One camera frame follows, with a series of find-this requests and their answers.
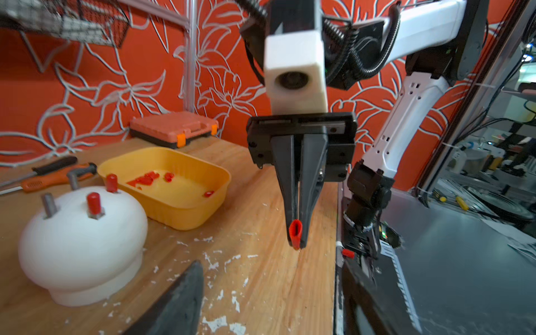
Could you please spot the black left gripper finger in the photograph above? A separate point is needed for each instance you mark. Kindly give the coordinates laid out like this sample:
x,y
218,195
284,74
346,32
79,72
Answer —
x,y
178,310

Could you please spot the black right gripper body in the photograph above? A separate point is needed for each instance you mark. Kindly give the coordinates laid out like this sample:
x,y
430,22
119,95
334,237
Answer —
x,y
340,129

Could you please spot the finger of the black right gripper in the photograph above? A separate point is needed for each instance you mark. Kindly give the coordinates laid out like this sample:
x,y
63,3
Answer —
x,y
284,161
313,159

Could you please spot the red screw protection sleeve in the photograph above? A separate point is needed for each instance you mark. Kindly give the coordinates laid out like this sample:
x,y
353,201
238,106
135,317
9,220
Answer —
x,y
95,210

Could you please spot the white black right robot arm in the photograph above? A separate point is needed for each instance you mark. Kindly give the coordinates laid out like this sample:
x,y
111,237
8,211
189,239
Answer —
x,y
441,42

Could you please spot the white dome screw fixture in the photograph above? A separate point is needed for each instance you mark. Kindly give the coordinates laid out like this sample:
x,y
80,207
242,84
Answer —
x,y
80,260

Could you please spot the metal screw back left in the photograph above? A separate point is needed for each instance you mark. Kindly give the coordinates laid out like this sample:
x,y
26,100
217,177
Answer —
x,y
49,205

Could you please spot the metal screw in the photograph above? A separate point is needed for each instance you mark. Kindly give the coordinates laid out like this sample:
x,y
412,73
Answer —
x,y
73,180
49,205

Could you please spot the metal screw back right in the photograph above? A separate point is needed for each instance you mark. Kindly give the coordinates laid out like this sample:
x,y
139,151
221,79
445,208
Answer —
x,y
73,180

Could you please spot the red clip on base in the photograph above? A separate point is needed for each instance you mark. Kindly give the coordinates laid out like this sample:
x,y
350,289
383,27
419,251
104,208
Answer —
x,y
346,253

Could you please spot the orange plastic tool case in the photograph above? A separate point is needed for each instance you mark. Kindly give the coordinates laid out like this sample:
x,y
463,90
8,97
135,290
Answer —
x,y
174,130

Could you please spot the yellow plastic tray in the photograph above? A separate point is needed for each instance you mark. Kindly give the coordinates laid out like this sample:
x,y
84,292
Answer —
x,y
176,189

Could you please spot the small black screwdriver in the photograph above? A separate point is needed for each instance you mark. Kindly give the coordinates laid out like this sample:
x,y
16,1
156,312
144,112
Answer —
x,y
44,170

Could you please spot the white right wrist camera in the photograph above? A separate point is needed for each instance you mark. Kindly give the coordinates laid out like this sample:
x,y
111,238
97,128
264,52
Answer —
x,y
294,69

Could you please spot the orange handled long screwdriver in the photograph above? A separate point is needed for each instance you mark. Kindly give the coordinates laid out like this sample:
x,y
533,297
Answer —
x,y
59,177

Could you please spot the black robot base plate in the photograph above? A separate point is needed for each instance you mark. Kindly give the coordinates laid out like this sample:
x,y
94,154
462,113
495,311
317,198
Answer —
x,y
441,272

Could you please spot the black wire wall basket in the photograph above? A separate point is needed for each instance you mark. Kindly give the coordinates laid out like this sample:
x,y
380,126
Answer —
x,y
102,23

